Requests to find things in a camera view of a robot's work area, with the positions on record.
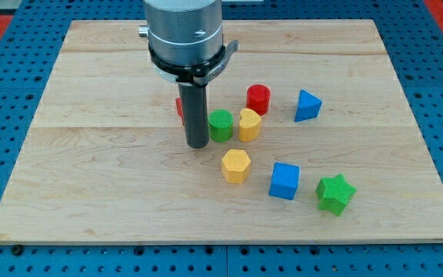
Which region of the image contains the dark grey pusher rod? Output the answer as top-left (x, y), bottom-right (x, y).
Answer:
top-left (178, 85), bottom-right (209, 149)

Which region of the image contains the green cylinder block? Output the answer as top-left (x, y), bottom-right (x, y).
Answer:
top-left (208, 109), bottom-right (233, 142)

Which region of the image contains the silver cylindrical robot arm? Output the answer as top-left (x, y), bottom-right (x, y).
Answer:
top-left (138, 0), bottom-right (238, 149)

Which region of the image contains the red star block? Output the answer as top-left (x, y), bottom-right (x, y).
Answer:
top-left (175, 97), bottom-right (185, 125)

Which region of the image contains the green star block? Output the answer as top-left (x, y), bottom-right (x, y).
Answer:
top-left (315, 174), bottom-right (357, 216)

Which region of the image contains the yellow heart block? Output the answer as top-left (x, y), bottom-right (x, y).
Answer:
top-left (238, 108), bottom-right (261, 142)

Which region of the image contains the red cylinder block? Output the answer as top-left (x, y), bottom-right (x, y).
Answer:
top-left (245, 84), bottom-right (271, 115)

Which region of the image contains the yellow hexagon block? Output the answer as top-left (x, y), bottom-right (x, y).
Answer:
top-left (221, 149), bottom-right (251, 184)

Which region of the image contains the light wooden board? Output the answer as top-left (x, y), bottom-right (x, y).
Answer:
top-left (0, 20), bottom-right (443, 245)

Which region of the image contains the blue triangle block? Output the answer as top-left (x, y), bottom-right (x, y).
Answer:
top-left (294, 89), bottom-right (322, 122)

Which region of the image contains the blue cube block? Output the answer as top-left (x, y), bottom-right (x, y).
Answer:
top-left (268, 162), bottom-right (300, 200)

